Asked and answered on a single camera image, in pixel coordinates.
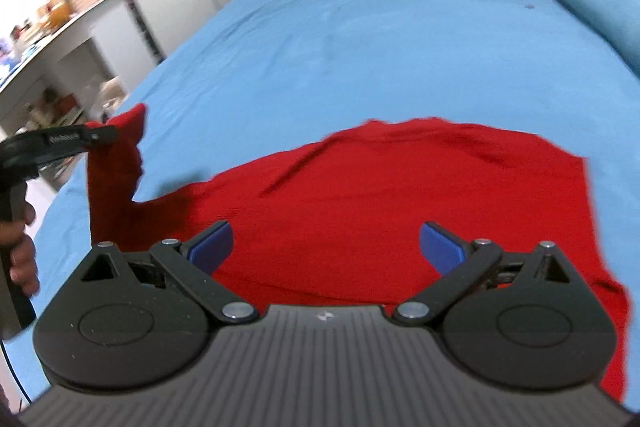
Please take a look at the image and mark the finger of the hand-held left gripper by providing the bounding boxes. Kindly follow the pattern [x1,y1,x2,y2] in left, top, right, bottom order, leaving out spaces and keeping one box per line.
[84,122,119,150]

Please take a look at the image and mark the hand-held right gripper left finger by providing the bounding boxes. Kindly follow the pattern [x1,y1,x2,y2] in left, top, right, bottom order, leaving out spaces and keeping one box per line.
[79,220,260,322]

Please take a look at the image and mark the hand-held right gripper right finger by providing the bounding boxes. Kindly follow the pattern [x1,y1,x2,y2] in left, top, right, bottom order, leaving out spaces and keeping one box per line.
[391,222,571,324]

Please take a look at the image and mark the red sweater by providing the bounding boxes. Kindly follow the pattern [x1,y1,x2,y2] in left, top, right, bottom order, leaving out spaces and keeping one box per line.
[87,103,629,407]

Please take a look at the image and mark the person's left hand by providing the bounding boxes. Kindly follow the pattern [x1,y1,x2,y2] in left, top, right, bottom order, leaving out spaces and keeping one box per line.
[0,203,41,298]

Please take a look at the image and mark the white shelf unit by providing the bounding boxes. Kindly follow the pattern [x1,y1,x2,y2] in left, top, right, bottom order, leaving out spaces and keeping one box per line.
[0,0,161,188]

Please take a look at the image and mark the blue bed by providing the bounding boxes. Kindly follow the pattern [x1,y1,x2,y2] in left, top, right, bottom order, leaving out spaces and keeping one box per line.
[0,0,640,408]

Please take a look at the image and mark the black cable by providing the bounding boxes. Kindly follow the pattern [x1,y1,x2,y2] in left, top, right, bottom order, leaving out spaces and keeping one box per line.
[0,337,32,405]

